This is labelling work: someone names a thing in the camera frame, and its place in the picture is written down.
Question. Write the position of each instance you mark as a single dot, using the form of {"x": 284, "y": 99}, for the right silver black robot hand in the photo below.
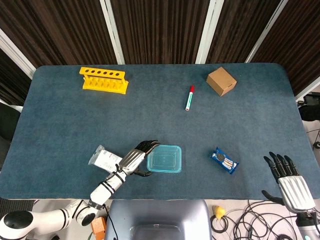
{"x": 295, "y": 191}

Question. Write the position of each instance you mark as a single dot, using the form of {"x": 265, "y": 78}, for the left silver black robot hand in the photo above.
{"x": 132, "y": 158}

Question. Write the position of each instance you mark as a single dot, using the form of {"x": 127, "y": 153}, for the clear plastic food container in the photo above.
{"x": 162, "y": 162}

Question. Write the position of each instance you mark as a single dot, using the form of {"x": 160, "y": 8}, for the blue translucent plastic container lid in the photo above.
{"x": 175, "y": 150}

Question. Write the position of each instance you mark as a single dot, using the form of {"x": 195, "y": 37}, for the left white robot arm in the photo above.
{"x": 103, "y": 191}

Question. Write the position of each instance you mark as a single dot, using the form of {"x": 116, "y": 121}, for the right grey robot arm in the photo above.
{"x": 308, "y": 225}

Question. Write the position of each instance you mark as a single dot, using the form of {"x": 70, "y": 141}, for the brown cardboard box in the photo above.
{"x": 220, "y": 80}

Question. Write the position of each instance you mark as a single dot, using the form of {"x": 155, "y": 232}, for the white snack packet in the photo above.
{"x": 102, "y": 157}

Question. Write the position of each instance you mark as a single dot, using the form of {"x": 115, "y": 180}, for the blue table cloth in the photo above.
{"x": 160, "y": 122}

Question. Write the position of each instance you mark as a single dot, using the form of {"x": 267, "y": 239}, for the grey robot torso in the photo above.
{"x": 160, "y": 217}

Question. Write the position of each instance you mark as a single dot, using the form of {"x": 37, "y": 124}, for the orange block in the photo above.
{"x": 98, "y": 226}

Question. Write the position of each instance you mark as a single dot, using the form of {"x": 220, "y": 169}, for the blue cookie packet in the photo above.
{"x": 224, "y": 161}

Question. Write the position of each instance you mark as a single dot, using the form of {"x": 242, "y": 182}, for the yellow floor object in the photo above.
{"x": 218, "y": 212}

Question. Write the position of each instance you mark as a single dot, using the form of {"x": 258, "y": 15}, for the yellow test tube rack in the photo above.
{"x": 105, "y": 81}

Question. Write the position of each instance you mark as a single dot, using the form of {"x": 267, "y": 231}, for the red capped white marker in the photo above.
{"x": 189, "y": 98}

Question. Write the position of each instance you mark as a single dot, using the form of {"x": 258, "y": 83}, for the black equipment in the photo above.
{"x": 310, "y": 107}

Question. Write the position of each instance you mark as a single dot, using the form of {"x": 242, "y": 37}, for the black chair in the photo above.
{"x": 8, "y": 120}

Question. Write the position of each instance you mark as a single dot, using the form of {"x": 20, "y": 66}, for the white partition post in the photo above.
{"x": 208, "y": 32}
{"x": 15, "y": 52}
{"x": 308, "y": 88}
{"x": 266, "y": 32}
{"x": 112, "y": 32}

